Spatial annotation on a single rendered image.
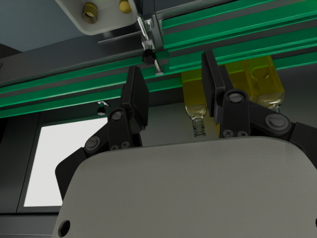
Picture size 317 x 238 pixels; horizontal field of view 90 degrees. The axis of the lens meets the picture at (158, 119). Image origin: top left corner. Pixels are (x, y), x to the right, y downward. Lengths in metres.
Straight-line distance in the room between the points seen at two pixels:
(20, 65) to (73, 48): 0.22
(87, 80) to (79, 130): 0.24
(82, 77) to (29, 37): 0.26
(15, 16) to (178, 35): 0.52
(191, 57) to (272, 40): 0.19
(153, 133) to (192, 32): 0.34
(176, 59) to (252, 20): 0.18
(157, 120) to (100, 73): 0.24
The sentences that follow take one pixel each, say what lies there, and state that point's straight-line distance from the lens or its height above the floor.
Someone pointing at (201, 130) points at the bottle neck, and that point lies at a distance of 0.41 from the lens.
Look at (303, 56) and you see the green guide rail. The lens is 0.62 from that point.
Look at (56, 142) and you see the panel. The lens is 0.78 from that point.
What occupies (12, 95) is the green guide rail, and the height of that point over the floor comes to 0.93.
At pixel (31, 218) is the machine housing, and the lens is 0.81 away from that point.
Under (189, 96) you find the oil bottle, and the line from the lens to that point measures 0.43.
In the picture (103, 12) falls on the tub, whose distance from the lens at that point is 0.57.
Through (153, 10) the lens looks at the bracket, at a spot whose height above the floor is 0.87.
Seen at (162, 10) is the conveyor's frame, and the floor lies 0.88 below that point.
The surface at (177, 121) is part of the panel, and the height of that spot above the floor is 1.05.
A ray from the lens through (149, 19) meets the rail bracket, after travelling 0.42.
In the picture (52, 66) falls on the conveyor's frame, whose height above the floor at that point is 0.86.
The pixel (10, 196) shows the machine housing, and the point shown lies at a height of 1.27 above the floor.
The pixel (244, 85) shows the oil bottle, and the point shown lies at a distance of 0.45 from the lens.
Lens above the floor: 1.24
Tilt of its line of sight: 21 degrees down
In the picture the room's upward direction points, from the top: 177 degrees clockwise
